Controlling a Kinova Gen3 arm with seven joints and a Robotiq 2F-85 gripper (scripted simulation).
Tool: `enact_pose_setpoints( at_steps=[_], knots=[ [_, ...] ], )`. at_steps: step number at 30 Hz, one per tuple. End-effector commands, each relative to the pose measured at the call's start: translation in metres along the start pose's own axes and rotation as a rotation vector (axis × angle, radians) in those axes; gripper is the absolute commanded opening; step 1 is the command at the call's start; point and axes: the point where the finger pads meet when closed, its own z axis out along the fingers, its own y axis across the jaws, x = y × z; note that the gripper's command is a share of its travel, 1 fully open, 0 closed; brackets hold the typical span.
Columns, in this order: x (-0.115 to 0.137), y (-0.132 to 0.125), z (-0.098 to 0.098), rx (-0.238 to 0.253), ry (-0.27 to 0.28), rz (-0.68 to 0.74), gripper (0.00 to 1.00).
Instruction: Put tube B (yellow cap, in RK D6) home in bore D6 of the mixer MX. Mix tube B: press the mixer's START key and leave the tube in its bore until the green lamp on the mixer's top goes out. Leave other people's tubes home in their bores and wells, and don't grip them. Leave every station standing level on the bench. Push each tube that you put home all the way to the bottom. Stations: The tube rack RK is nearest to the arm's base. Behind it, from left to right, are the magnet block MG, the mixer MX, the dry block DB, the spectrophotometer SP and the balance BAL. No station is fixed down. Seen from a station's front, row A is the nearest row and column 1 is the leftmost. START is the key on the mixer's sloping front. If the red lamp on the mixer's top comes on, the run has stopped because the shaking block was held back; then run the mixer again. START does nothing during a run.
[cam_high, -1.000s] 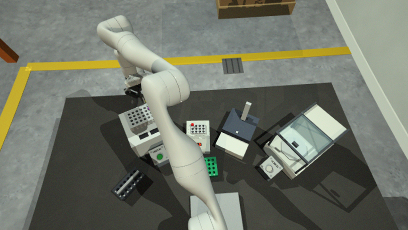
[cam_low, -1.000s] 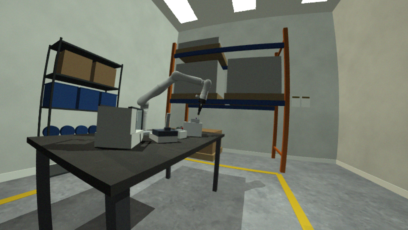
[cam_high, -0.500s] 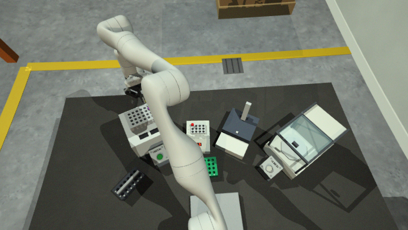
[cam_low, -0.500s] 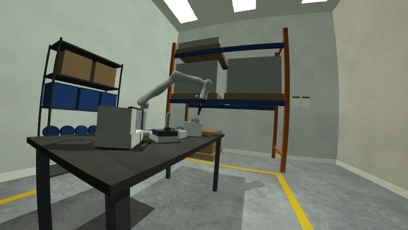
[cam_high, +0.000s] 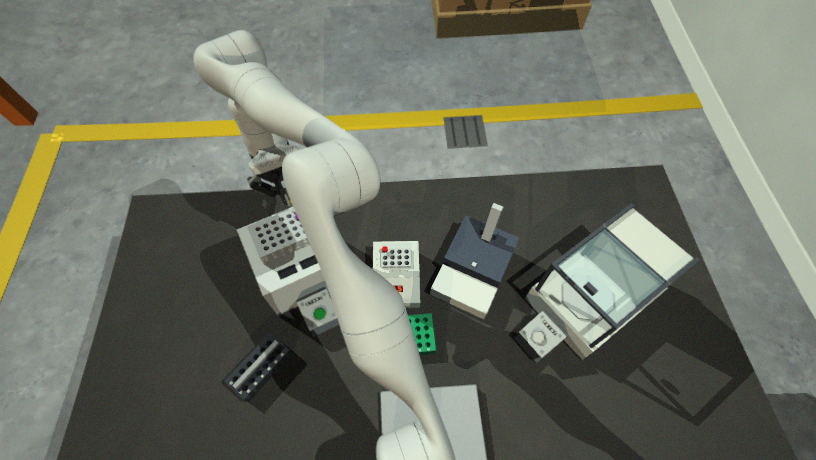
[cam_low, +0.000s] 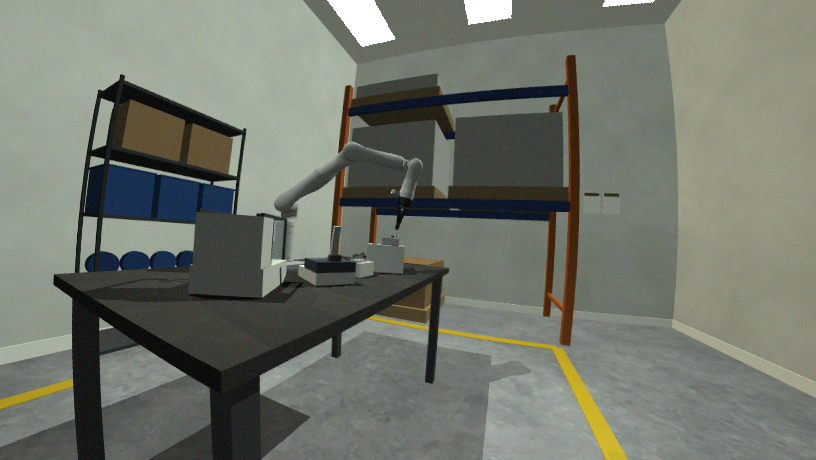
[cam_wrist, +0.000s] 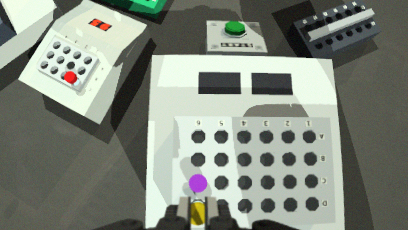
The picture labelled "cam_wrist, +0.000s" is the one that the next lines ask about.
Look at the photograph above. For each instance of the white benchtop mixer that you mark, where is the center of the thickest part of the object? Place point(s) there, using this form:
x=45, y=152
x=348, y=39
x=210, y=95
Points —
x=234, y=89

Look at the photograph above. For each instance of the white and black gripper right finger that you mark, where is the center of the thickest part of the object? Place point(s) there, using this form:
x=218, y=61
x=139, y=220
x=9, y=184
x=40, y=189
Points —
x=224, y=221

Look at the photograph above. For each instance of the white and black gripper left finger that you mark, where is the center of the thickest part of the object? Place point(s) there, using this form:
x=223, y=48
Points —
x=176, y=217

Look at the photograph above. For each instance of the green tube rack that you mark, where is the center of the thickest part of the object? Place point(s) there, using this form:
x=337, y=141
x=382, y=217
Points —
x=151, y=8

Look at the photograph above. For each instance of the grey rectangular block with rows of round holes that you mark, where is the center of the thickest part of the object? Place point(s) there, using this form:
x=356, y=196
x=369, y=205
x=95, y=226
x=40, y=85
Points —
x=335, y=34

